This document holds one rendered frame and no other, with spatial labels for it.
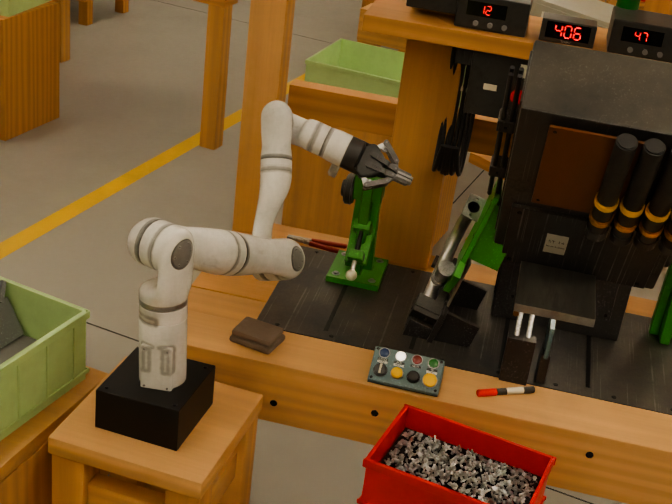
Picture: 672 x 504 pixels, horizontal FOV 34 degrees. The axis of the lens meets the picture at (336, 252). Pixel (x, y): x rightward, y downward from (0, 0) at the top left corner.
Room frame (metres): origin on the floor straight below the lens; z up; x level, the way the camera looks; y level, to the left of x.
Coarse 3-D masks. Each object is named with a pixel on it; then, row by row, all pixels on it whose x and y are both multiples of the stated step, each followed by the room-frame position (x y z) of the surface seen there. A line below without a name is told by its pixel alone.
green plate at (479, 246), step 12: (492, 192) 2.18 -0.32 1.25; (492, 204) 2.10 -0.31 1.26; (480, 216) 2.17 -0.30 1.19; (492, 216) 2.11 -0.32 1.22; (480, 228) 2.10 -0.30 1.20; (492, 228) 2.11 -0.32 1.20; (468, 240) 2.16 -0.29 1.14; (480, 240) 2.11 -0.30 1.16; (492, 240) 2.11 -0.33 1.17; (468, 252) 2.11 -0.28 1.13; (480, 252) 2.11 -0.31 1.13; (492, 252) 2.11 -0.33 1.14; (492, 264) 2.11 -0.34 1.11
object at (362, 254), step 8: (360, 224) 2.36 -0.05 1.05; (368, 224) 2.36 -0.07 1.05; (352, 232) 2.37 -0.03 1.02; (360, 232) 2.35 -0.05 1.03; (368, 232) 2.36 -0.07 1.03; (352, 240) 2.36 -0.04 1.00; (360, 240) 2.34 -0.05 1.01; (368, 240) 2.36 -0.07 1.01; (352, 248) 2.35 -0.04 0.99; (360, 248) 2.35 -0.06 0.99; (368, 248) 2.35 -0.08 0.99; (352, 256) 2.31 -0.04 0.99; (360, 256) 2.31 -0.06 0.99; (368, 256) 2.34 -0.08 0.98; (360, 264) 2.33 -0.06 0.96
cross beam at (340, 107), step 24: (288, 96) 2.65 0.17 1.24; (312, 96) 2.64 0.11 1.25; (336, 96) 2.63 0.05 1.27; (360, 96) 2.63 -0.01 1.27; (384, 96) 2.65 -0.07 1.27; (336, 120) 2.63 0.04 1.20; (360, 120) 2.62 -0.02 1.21; (384, 120) 2.61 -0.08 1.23; (456, 120) 2.58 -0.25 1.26; (480, 120) 2.57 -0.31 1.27; (480, 144) 2.57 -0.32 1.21
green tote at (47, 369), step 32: (32, 288) 2.01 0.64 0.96; (32, 320) 2.00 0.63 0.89; (64, 320) 1.97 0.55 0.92; (32, 352) 1.79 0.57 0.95; (64, 352) 1.88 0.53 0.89; (0, 384) 1.71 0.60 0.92; (32, 384) 1.79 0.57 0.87; (64, 384) 1.88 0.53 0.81; (0, 416) 1.70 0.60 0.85; (32, 416) 1.79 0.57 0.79
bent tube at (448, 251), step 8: (472, 200) 2.21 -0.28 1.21; (480, 200) 2.21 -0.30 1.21; (464, 208) 2.19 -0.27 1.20; (472, 208) 2.24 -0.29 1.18; (480, 208) 2.20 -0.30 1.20; (464, 216) 2.18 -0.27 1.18; (472, 216) 2.18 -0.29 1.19; (456, 224) 2.26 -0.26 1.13; (464, 224) 2.24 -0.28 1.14; (456, 232) 2.26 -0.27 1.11; (464, 232) 2.26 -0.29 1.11; (448, 240) 2.26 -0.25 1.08; (456, 240) 2.26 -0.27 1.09; (448, 248) 2.25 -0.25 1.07; (456, 248) 2.25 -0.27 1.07; (440, 256) 2.24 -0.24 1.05; (448, 256) 2.23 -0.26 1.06; (432, 272) 2.21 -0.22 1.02; (432, 288) 2.17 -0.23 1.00; (432, 296) 2.16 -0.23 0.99
